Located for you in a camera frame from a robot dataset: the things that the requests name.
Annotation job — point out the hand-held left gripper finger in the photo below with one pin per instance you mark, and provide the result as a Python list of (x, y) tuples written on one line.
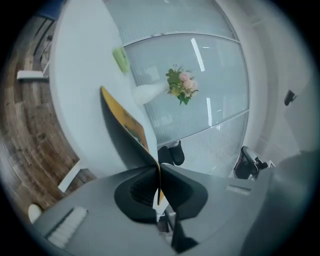
[(100, 212)]

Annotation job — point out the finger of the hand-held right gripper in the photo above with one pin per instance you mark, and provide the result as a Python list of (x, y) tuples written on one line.
[(220, 207)]

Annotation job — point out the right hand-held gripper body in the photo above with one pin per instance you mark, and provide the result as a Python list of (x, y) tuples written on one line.
[(246, 163)]

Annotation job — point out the yellow thin book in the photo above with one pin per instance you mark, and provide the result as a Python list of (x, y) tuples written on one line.
[(125, 130)]

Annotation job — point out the white round object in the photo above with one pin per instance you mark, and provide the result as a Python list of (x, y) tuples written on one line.
[(34, 213)]

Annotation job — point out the black office chair with headrest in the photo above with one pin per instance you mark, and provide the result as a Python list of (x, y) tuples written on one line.
[(177, 156)]

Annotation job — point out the pink flower bouquet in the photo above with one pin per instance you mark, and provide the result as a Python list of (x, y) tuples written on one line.
[(183, 83)]

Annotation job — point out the white vase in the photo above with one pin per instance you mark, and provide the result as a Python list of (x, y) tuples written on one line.
[(146, 92)]

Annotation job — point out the white table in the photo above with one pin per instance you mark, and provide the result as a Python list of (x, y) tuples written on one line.
[(85, 87)]

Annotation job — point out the light green box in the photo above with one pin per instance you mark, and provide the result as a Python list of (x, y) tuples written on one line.
[(121, 60)]

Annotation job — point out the black wall camera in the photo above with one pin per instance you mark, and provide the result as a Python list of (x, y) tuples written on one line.
[(290, 97)]

